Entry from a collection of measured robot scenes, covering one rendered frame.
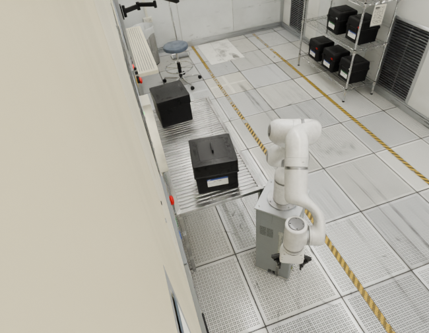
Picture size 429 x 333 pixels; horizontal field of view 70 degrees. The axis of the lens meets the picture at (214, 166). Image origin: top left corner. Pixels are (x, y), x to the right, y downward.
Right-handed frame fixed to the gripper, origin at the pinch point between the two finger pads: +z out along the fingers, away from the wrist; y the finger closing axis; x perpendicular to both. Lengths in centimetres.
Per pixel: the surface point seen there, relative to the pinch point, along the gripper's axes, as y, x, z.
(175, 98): 84, -141, 1
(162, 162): 79, -71, 6
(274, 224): 5, -48, 36
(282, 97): -13, -306, 102
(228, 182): 35, -67, 19
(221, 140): 41, -88, 0
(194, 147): 58, -80, 0
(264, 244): 11, -50, 63
